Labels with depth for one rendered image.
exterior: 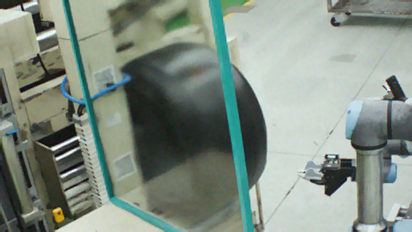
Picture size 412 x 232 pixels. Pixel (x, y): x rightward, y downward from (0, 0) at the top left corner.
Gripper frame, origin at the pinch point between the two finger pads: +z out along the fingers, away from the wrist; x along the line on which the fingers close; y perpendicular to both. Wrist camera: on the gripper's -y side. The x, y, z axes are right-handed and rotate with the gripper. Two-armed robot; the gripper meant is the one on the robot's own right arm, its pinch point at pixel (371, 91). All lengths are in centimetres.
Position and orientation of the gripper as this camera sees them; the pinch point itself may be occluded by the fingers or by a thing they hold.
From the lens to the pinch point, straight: 279.2
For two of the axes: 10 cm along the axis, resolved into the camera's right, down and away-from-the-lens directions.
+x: 8.0, -4.8, 3.7
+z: -5.3, -2.6, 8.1
